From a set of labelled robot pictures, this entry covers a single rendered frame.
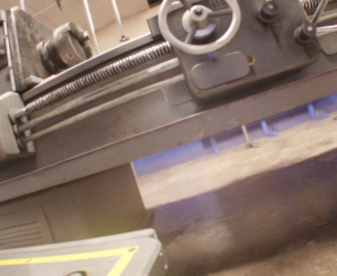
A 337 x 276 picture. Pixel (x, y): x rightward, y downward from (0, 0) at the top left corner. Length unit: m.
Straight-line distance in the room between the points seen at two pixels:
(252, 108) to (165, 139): 0.24
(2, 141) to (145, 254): 0.77
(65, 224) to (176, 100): 0.63
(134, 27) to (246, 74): 4.33
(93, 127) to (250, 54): 0.60
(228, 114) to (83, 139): 0.56
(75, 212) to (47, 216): 0.14
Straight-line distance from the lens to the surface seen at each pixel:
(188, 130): 0.53
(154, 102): 0.73
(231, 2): 0.57
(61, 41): 1.15
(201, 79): 0.54
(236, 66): 0.55
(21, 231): 1.06
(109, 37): 4.91
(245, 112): 0.54
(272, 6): 0.62
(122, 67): 0.70
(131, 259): 0.21
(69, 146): 0.88
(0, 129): 0.91
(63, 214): 0.87
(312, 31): 0.63
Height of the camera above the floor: 0.41
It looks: 3 degrees up
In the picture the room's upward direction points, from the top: 18 degrees counter-clockwise
